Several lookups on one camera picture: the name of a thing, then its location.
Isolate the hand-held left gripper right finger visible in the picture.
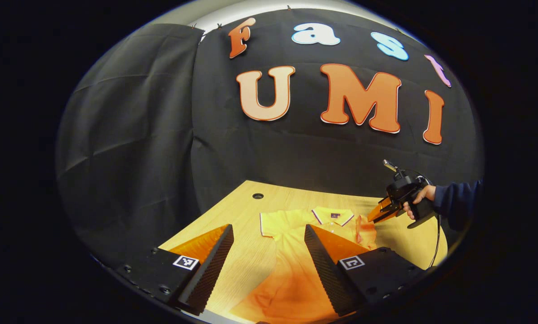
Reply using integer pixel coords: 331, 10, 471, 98
304, 224, 431, 317

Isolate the orange T-shirt with collar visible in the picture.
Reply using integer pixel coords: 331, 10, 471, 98
231, 206, 378, 324

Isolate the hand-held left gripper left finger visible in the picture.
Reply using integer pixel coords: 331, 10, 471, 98
116, 224, 234, 316

